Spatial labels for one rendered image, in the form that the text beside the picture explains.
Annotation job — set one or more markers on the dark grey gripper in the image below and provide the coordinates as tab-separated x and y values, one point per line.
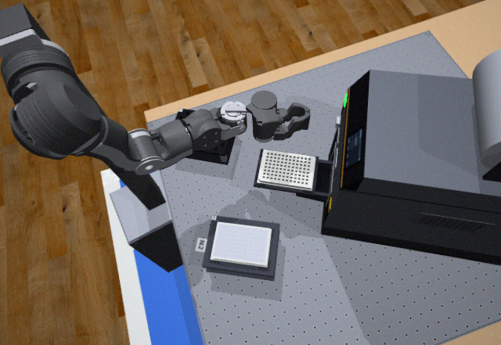
268	120

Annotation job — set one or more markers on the grey cylinder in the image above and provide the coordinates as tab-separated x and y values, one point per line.
486	78

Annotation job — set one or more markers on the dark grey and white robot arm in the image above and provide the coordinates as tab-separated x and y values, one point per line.
62	118

